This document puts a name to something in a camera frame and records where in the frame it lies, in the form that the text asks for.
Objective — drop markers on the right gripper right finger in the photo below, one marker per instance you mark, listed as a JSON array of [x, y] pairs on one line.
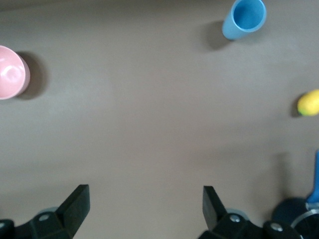
[[211, 211]]

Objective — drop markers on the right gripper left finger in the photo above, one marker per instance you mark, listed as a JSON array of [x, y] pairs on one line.
[[72, 211]]

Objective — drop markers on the glass lid blue knob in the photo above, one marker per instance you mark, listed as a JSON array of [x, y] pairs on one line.
[[311, 224]]

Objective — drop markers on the brown table cover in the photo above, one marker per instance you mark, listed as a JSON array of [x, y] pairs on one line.
[[149, 99]]

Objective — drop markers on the yellow lemon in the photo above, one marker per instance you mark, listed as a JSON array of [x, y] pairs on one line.
[[310, 103]]

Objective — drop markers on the pink bowl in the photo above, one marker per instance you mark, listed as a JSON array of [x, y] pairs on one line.
[[11, 74]]

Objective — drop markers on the blue plastic cup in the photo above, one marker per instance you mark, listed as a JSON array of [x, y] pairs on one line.
[[230, 30]]

